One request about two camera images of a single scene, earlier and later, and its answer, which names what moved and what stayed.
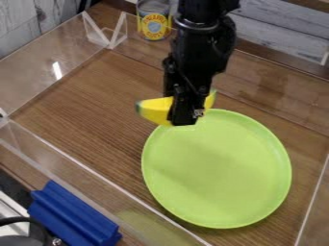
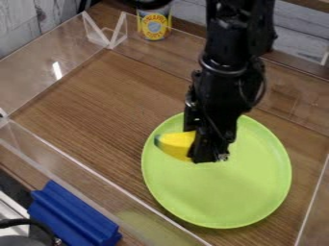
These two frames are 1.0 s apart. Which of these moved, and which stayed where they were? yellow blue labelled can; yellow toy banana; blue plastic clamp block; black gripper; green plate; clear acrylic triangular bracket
Moved: black gripper; yellow toy banana
Stayed: blue plastic clamp block; clear acrylic triangular bracket; green plate; yellow blue labelled can
